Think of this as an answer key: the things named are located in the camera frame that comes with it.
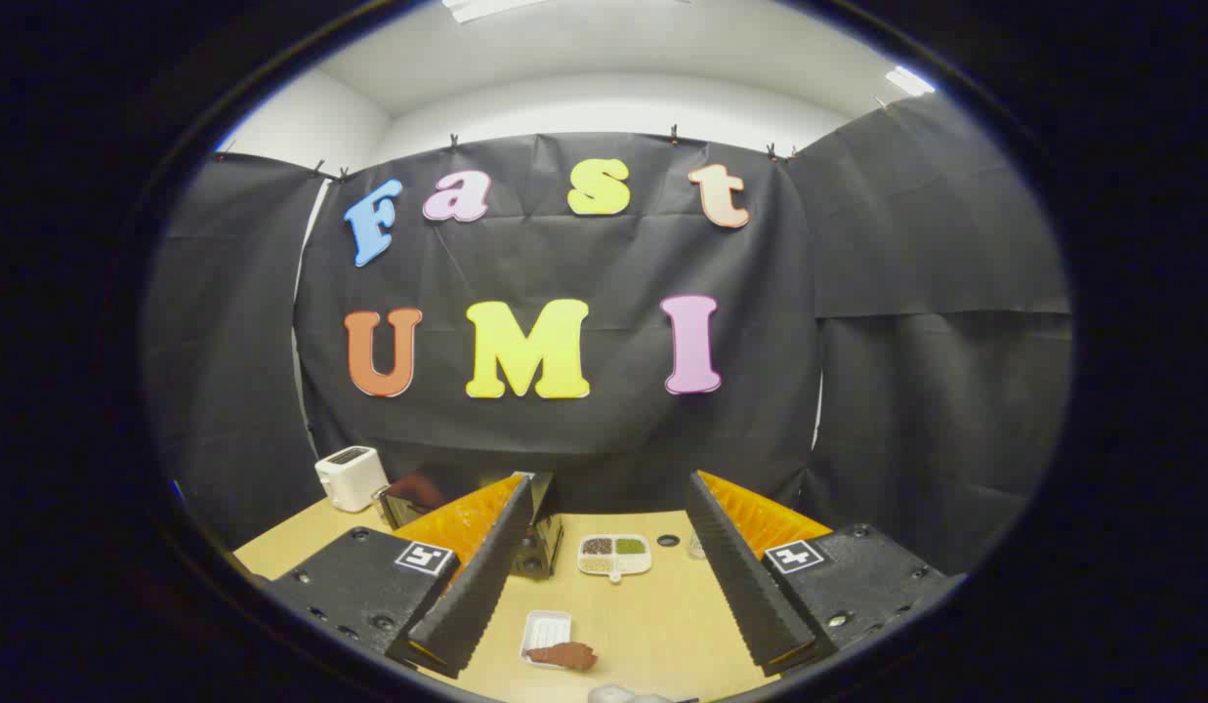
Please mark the brown meat steak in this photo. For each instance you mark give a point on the brown meat steak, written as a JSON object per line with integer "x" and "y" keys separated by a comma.
{"x": 564, "y": 655}

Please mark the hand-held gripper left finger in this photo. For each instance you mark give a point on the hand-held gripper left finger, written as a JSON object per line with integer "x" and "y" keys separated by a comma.
{"x": 486, "y": 576}

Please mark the white divided dish with grains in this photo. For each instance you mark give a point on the white divided dish with grains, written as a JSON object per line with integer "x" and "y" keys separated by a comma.
{"x": 613, "y": 558}

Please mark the white pop-up toaster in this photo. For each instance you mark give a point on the white pop-up toaster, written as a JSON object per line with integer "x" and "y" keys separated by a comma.
{"x": 350, "y": 478}

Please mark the ceiling light panel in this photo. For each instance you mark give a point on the ceiling light panel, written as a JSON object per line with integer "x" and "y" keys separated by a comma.
{"x": 481, "y": 8}
{"x": 908, "y": 81}

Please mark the black toaster oven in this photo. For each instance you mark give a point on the black toaster oven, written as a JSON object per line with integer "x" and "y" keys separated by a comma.
{"x": 540, "y": 552}

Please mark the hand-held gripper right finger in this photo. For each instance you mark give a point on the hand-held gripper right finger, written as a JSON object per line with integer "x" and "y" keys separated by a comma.
{"x": 740, "y": 576}

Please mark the clear plastic bottle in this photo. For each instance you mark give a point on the clear plastic bottle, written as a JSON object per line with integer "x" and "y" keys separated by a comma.
{"x": 696, "y": 547}

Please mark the white rectangular dish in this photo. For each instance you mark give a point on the white rectangular dish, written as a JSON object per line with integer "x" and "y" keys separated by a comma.
{"x": 545, "y": 628}

